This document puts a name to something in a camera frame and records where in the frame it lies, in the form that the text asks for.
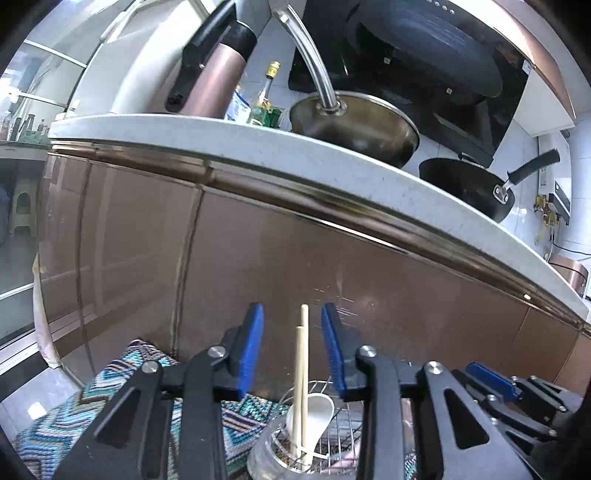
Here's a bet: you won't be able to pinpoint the brown kitchen cabinet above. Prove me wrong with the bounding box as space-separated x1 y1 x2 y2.
34 142 591 403

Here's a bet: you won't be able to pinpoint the black range hood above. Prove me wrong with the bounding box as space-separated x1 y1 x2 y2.
288 0 530 169

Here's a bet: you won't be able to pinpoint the cooking oil bottle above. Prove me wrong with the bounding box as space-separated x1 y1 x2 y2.
249 61 283 126

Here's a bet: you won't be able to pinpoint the steel wok with handle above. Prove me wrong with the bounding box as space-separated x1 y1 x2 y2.
270 0 420 169

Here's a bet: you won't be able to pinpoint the wooden chopstick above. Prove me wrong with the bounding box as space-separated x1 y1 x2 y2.
290 326 306 463

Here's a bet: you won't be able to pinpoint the white kitchen countertop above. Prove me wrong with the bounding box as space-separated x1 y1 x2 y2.
48 114 591 331

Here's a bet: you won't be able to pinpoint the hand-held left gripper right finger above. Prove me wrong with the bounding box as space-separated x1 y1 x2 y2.
321 303 536 480

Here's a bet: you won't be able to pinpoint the black wok with lid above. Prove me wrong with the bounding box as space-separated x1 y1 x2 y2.
418 148 561 224

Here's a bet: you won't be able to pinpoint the hanging plastic bag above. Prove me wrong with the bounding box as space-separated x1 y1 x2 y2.
31 256 62 371

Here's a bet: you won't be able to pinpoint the plastic stool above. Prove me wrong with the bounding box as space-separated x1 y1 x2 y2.
8 182 38 234

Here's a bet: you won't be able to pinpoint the pink and black kettle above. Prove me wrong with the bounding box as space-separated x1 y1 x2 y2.
165 0 257 119

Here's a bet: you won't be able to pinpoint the black power cable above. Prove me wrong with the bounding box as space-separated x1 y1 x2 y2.
551 230 591 256

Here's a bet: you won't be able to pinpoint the sliding glass door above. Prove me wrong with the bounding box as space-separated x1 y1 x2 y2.
0 37 89 352

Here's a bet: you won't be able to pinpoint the white water heater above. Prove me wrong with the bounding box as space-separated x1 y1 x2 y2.
537 131 574 220

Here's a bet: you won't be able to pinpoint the white spoon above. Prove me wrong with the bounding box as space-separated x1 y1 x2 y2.
286 393 334 459

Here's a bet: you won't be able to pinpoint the blue-labelled plastic bottle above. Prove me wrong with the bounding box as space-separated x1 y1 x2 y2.
224 85 253 123

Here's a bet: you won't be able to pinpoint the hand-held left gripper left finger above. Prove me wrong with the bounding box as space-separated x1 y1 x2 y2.
53 303 265 480

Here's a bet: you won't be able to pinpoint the white pipe casing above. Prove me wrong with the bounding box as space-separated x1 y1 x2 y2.
68 0 223 117

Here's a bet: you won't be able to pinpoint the yellow gas valves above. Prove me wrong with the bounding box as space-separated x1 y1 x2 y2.
533 194 562 244

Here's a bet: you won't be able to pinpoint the zigzag patterned cloth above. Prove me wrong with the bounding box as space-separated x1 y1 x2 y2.
13 339 288 480

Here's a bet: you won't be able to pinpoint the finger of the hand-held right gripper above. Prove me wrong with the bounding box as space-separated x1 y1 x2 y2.
465 363 583 412
478 394 559 440

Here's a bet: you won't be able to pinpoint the rose gold rice cooker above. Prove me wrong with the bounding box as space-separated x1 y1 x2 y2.
549 256 591 297

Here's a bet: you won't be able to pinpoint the wire utensil holder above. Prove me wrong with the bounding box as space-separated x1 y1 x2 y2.
248 379 419 480

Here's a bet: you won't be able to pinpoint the shelf with bottles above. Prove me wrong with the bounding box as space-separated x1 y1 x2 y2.
0 92 52 145

